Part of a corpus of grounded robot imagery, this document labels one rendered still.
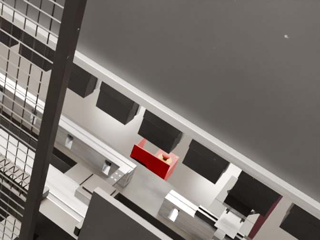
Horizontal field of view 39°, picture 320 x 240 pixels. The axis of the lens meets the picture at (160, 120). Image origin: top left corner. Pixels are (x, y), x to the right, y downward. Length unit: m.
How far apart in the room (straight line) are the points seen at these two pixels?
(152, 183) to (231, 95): 0.84
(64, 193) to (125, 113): 0.36
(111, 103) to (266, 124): 0.68
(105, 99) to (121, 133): 1.81
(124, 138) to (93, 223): 2.21
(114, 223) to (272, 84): 0.55
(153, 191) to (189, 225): 0.23
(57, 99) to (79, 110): 2.84
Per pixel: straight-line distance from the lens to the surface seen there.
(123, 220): 1.23
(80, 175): 1.90
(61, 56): 0.74
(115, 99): 1.69
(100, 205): 1.25
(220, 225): 1.78
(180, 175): 3.38
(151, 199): 1.91
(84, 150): 1.93
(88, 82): 1.75
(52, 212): 1.60
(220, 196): 1.88
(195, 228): 1.83
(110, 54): 1.40
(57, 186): 1.70
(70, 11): 0.70
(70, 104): 3.66
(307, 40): 1.13
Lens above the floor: 2.25
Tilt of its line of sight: 36 degrees down
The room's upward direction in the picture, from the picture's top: 22 degrees clockwise
